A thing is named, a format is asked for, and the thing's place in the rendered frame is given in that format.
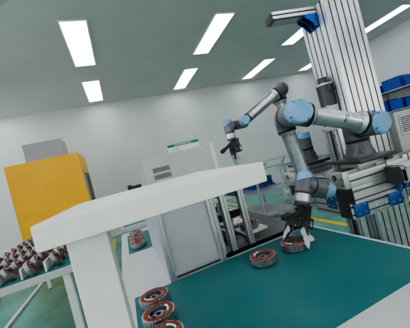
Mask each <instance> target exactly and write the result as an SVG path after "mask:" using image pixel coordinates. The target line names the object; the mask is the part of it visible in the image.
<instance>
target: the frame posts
mask: <svg viewBox="0 0 410 328"><path fill-rule="evenodd" d="M235 194H236V198H237V202H238V206H239V210H240V214H241V218H242V221H243V226H244V229H245V233H246V237H247V241H248V243H250V244H253V243H256V241H255V238H254V234H253V229H252V226H251V221H250V218H249V214H248V211H247V206H246V203H245V199H244V196H243V191H242V189H240V190H237V191H235ZM217 199H218V202H219V206H220V209H221V214H222V217H223V222H224V224H225V229H226V234H227V237H228V241H229V244H230V249H231V251H235V250H238V244H237V241H236V237H235V234H234V229H233V226H232V221H231V218H230V214H229V211H228V206H227V203H226V199H225V195H221V196H219V197H217Z"/></svg>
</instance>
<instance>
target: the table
mask: <svg viewBox="0 0 410 328"><path fill-rule="evenodd" d="M25 254H27V255H25ZM47 257H49V258H50V260H51V261H53V263H54V264H53V265H52V266H51V267H50V269H49V270H48V271H47V272H45V269H44V264H43V261H44V260H45V259H46V258H47ZM1 264H2V265H1ZM10 265H11V266H12V268H11V267H9V266H10ZM21 267H23V269H24V271H25V272H27V274H28V275H27V276H26V277H25V278H24V279H23V280H21V277H20V273H19V269H20V268H21ZM72 272H73V269H72V265H71V262H70V257H69V254H68V250H67V247H66V245H63V246H60V247H57V248H54V249H50V250H48V251H44V252H42V253H37V252H36V249H35V246H34V241H33V237H30V238H29V239H27V240H25V241H23V242H22V243H20V245H17V246H15V249H13V248H12V249H11V250H9V252H8V253H4V254H3V255H2V258H1V257H0V274H1V276H2V277H4V279H6V280H7V281H6V282H4V283H3V284H2V285H1V286H0V297H3V296H6V295H8V294H12V293H14V292H17V291H20V290H23V289H26V288H29V287H31V286H34V285H37V284H39V285H38V286H37V287H36V289H35V290H34V291H33V293H32V294H31V295H30V296H29V297H28V299H27V300H26V301H25V302H24V304H22V306H21V307H20V309H19V310H18V311H17V313H15V315H14V316H13V317H12V318H11V320H10V321H9V322H8V323H7V324H6V325H5V327H4V328H12V326H13V325H14V324H15V322H16V321H17V320H18V318H19V317H20V316H21V315H22V313H23V312H24V310H25V309H26V308H27V307H28V305H29V304H30V302H31V301H32V300H33V299H34V297H35V296H36V295H37V293H38V292H39V291H40V289H41V288H42V287H43V285H44V284H45V283H46V281H47V284H48V289H52V288H53V283H52V281H51V280H52V279H54V278H57V277H60V276H62V277H63V279H64V284H65V287H66V291H67V294H68V299H69V302H70V306H71V309H72V314H73V317H74V321H75V326H76V328H86V325H85V321H84V317H83V313H82V310H81V306H80V303H79V298H78V296H77V291H76V288H75V284H74V279H73V276H72Z"/></svg>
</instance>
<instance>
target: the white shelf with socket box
mask: <svg viewBox="0 0 410 328"><path fill-rule="evenodd" d="M266 181H267V177H266V172H265V170H264V165H263V163H262V162H257V163H249V164H244V165H236V166H231V167H223V168H219V169H211V170H206V171H198V172H194V173H191V174H186V175H183V176H179V177H176V178H172V179H169V180H165V181H162V182H158V183H154V184H150V185H146V186H143V187H138V188H136V189H131V190H129V191H124V192H121V193H117V194H114V195H109V196H107V197H102V198H98V199H95V200H91V201H88V202H84V203H81V204H77V205H75V206H73V207H71V208H69V209H67V210H65V211H63V212H61V213H58V214H57V215H54V216H53V217H50V218H49V219H46V220H45V221H42V222H41V223H38V224H36V225H34V226H32V227H31V229H30V230H31V234H32V237H33V241H34V246H35V249H36V252H37V253H42V252H44V251H48V250H50V249H54V248H57V247H60V246H63V245H66V247H67V250H68V254H69V257H70V262H71V265H72V269H73V272H74V277H75V281H76V284H77V289H78V292H79V296H80V299H81V304H82V306H83V311H84V314H85V318H86V321H87V325H88V328H135V324H134V320H133V316H132V313H131V309H130V304H129V301H128V297H127V293H126V289H125V286H124V281H123V279H122V274H121V271H120V267H119V264H118V259H117V257H116V252H115V247H114V245H113V240H112V237H111V233H110V230H114V229H117V228H120V227H123V226H126V225H130V224H133V223H136V222H139V221H143V220H145V219H149V218H151V217H155V216H158V215H161V214H164V213H168V212H171V211H174V210H177V209H180V208H184V207H186V206H190V205H193V204H196V203H199V202H202V201H205V200H209V199H211V198H215V197H219V196H221V195H225V194H227V193H231V192H234V191H237V190H240V189H244V188H246V187H250V186H252V185H256V184H260V183H262V182H266Z"/></svg>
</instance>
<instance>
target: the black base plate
mask: <svg viewBox="0 0 410 328"><path fill-rule="evenodd" d="M248 214H249V218H250V219H257V220H258V223H260V224H262V225H266V226H267V227H268V228H266V229H263V230H261V231H258V232H255V233H254V238H255V241H256V243H253V244H250V243H248V241H247V237H246V236H243V235H241V234H238V233H237V232H235V233H234V234H235V237H236V241H237V244H238V250H235V251H231V249H230V244H229V241H227V240H225V239H224V243H225V247H226V251H227V255H226V257H227V258H229V257H231V256H234V255H236V254H239V253H242V252H243V251H246V250H249V249H251V248H253V247H256V246H258V245H261V244H263V243H265V242H268V241H271V240H273V239H275V238H278V237H280V236H283V234H284V227H285V224H286V222H287V221H282V220H281V218H278V217H272V216H268V215H263V214H259V213H254V212H248Z"/></svg>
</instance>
